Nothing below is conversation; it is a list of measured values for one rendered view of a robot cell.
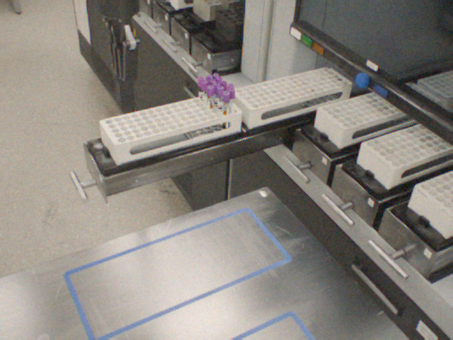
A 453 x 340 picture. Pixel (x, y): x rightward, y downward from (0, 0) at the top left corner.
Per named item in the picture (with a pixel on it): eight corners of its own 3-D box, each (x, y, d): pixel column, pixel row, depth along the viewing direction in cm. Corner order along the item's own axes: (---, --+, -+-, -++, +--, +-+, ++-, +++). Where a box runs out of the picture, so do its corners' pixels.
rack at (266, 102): (325, 87, 140) (328, 66, 136) (349, 104, 134) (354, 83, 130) (227, 112, 128) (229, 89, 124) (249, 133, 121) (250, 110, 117)
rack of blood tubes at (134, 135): (220, 113, 127) (221, 91, 123) (241, 135, 120) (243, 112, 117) (101, 144, 115) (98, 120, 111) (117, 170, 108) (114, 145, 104)
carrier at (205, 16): (215, 23, 165) (216, 4, 162) (210, 25, 164) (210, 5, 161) (198, 10, 173) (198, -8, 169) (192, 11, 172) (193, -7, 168)
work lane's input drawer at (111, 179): (326, 103, 147) (333, 73, 142) (359, 127, 138) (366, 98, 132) (66, 173, 117) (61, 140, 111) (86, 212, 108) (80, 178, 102)
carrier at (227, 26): (239, 42, 155) (241, 23, 151) (234, 44, 154) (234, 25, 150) (220, 27, 163) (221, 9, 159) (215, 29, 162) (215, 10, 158)
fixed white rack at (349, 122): (404, 103, 136) (411, 81, 132) (433, 122, 129) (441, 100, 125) (311, 130, 124) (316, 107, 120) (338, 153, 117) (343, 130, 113)
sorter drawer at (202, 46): (358, 23, 193) (364, -1, 188) (385, 38, 184) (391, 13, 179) (178, 60, 163) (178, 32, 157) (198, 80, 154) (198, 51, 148)
